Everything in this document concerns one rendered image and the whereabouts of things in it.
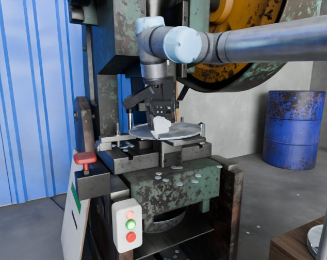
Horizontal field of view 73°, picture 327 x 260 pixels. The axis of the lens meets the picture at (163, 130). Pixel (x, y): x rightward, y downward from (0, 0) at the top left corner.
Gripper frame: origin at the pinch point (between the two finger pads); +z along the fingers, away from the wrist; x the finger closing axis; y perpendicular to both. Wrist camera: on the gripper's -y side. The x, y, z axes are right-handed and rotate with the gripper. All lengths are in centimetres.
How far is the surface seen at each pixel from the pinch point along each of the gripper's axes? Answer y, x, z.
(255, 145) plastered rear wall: 70, 218, 148
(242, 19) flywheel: 28, 51, -29
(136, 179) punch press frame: -5.7, -8.4, 13.1
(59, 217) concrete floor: -90, 25, 92
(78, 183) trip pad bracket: -16.9, -21.7, 4.0
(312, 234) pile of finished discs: 59, 6, 46
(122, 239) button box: -4.0, -26.8, 18.2
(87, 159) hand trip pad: -14.6, -18.0, -2.0
